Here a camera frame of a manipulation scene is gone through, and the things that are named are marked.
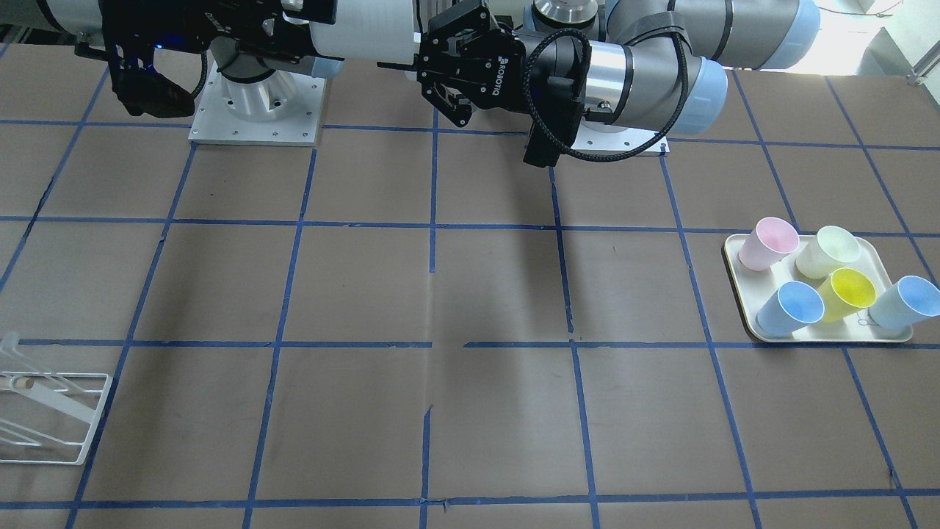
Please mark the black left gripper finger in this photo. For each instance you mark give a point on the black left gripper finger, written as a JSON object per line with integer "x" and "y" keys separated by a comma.
{"x": 398, "y": 67}

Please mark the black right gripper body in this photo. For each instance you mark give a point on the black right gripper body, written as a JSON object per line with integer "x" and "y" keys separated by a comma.
{"x": 233, "y": 31}

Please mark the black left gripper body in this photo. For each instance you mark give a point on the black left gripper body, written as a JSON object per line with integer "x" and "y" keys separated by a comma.
{"x": 525, "y": 66}

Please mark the translucent white plastic cup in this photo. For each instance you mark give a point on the translucent white plastic cup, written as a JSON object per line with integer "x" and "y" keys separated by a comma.
{"x": 380, "y": 31}

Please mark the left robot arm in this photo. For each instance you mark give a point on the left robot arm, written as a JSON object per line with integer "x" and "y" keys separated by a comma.
{"x": 649, "y": 65}

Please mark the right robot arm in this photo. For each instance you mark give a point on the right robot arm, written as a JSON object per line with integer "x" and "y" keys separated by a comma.
{"x": 83, "y": 19}

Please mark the pink plastic cup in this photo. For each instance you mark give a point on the pink plastic cup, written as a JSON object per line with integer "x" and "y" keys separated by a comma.
{"x": 771, "y": 241}

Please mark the blue cup front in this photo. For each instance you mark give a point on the blue cup front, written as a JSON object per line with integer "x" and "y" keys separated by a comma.
{"x": 795, "y": 305}

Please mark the cream plastic cup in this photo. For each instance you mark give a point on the cream plastic cup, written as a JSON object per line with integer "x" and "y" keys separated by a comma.
{"x": 832, "y": 248}

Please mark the yellow plastic cup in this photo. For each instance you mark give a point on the yellow plastic cup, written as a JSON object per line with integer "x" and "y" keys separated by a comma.
{"x": 845, "y": 291}

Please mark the blue cup tray edge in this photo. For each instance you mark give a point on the blue cup tray edge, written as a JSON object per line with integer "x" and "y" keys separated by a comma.
{"x": 911, "y": 300}

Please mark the cream plastic tray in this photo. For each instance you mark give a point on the cream plastic tray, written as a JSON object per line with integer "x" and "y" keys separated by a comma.
{"x": 754, "y": 288}

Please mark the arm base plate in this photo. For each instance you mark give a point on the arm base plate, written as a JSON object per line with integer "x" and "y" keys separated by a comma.
{"x": 283, "y": 110}
{"x": 600, "y": 139}

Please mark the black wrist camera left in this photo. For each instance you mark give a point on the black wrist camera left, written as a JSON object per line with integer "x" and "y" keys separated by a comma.
{"x": 560, "y": 109}

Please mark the white wire cup rack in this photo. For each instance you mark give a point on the white wire cup rack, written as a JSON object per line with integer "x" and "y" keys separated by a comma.
{"x": 48, "y": 417}

